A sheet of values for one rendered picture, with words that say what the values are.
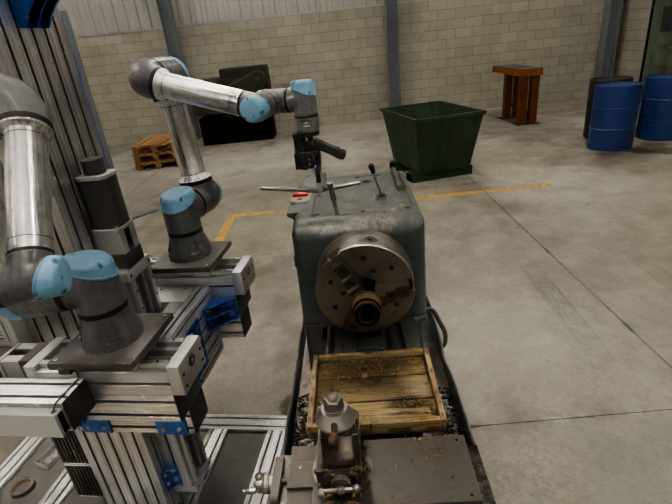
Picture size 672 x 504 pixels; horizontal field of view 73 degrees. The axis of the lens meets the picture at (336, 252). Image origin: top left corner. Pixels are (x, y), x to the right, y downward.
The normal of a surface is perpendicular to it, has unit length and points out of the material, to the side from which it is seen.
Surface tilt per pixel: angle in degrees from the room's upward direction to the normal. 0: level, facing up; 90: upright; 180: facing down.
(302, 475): 0
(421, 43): 90
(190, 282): 90
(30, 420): 90
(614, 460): 0
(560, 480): 0
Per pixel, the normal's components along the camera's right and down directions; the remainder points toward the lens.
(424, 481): -0.10, -0.90
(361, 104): 0.02, 0.42
